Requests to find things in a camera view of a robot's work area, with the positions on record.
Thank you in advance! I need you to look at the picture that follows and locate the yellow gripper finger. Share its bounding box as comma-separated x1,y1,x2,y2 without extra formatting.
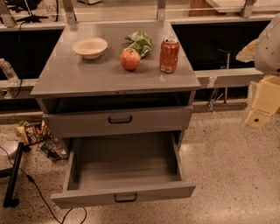
244,75,280,130
235,39,258,63

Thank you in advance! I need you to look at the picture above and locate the brown snack bag on floor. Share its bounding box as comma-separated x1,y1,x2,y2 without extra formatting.
16,121,53,145

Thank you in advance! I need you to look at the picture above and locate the open grey lower drawer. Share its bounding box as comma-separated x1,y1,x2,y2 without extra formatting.
52,132,195,208

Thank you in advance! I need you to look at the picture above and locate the clear plastic bottle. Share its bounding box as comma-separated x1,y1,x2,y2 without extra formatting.
0,59,20,86

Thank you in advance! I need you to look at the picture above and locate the black floor cable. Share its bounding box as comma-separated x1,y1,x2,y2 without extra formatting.
0,145,88,224

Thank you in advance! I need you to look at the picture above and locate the dark snack bag on floor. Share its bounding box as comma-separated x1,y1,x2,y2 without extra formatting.
39,138,68,162

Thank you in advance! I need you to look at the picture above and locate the black stand leg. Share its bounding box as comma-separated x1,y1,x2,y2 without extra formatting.
1,143,24,207

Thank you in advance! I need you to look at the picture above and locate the green chip bag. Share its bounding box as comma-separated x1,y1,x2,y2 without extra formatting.
126,31,152,58

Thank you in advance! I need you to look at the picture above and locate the white round dish on floor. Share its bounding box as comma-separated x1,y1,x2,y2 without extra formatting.
0,141,18,157

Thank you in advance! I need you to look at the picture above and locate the grey drawer cabinet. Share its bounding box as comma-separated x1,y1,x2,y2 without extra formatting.
31,22,200,142

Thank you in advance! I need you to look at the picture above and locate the white paper bowl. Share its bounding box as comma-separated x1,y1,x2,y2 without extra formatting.
73,38,108,60

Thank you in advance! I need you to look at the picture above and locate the orange soda can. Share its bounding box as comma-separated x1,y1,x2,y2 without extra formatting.
159,37,179,74

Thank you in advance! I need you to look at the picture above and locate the closed grey upper drawer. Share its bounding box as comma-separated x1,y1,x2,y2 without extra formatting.
43,107,193,138

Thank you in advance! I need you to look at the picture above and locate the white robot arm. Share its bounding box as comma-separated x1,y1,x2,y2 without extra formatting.
235,14,280,129

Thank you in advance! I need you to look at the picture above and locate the red apple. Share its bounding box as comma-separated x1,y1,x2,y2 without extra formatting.
120,48,141,71

